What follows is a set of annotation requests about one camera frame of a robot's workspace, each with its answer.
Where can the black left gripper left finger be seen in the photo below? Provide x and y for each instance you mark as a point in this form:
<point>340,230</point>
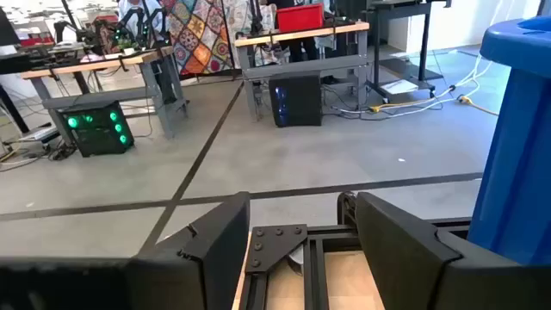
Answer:
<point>193,275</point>

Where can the black computer tower blue lights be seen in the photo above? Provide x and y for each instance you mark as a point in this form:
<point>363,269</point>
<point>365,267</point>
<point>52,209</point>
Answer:
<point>297,101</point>

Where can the black background robot arm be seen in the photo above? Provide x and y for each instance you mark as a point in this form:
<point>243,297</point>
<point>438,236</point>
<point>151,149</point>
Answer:
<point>142,26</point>

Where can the red plastic box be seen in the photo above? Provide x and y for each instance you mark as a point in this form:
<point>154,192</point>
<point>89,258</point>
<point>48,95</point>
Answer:
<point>299,18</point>

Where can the black metal stand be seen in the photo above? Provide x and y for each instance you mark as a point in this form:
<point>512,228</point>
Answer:
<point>424,43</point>

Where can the black aluminium table frame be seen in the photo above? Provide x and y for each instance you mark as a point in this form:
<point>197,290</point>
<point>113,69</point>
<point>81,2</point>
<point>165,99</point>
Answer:
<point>275,245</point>

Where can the colourful patterned quilt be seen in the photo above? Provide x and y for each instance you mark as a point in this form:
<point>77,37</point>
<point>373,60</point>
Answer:
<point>198,39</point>

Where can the wooden top grey workbench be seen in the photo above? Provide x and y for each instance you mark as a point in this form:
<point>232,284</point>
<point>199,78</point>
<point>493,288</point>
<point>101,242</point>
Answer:
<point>301,34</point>
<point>92,64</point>

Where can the grey floor box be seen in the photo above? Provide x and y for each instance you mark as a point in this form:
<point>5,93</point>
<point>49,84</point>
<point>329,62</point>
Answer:
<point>39,133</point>

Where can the black computer tower green lights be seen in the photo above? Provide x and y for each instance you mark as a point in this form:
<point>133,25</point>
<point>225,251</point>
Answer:
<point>97,129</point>

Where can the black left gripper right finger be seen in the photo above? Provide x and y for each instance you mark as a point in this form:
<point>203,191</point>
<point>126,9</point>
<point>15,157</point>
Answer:
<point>409,267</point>

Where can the white paper stack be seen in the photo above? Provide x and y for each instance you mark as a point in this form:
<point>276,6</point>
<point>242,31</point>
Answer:
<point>398,87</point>

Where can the blue plastic bin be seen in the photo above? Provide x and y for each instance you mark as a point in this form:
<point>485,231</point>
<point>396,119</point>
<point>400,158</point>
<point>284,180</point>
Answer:
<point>516,150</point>

